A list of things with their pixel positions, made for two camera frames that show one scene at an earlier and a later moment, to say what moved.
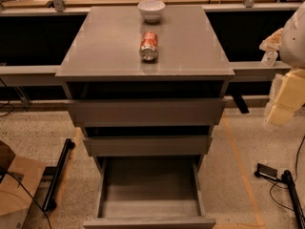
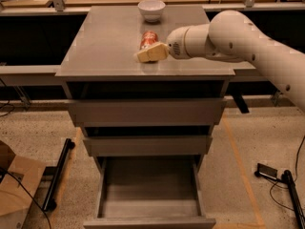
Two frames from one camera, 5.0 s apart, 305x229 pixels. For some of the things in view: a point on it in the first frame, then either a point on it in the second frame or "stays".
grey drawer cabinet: [147, 84] stays
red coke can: [149, 48] stays
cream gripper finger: [273, 41] -> [153, 52]
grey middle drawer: [151, 146] stays
